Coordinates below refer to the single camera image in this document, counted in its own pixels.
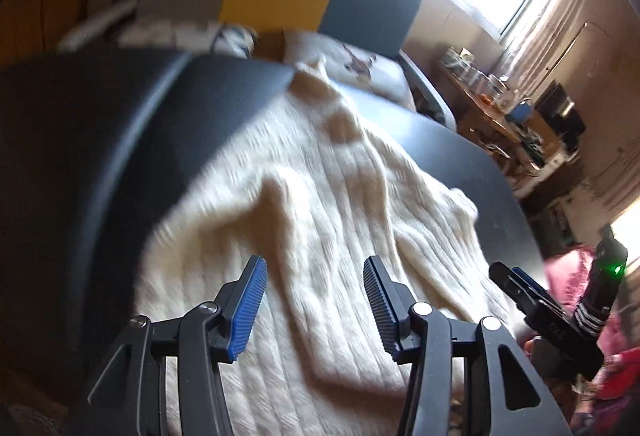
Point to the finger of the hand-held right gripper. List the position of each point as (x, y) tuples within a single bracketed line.
[(510, 283), (529, 280)]

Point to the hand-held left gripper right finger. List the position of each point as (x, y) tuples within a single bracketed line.
[(382, 311)]

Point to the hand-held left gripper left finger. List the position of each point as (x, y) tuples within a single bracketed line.
[(247, 311)]

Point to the white knit sweater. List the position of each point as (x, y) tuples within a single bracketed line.
[(325, 216)]

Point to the pink cloth pile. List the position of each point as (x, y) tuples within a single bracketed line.
[(570, 276)]

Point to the small bright window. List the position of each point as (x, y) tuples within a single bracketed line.
[(627, 236)]

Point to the cluttered wooden desk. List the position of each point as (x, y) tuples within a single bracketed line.
[(495, 126)]

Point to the black box appliance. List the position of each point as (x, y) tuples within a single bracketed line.
[(560, 108)]

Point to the row of glass jars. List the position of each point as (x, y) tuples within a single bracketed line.
[(475, 73)]

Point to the black leather ottoman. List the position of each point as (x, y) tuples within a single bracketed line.
[(75, 141)]

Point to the deer print pillow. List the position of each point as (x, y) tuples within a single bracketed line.
[(350, 61)]

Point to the beige curtain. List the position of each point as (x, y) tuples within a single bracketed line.
[(550, 26)]

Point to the triangle pattern pillow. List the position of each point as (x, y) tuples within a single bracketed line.
[(200, 36)]

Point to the brown wooden cabinet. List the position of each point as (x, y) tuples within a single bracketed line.
[(40, 6)]

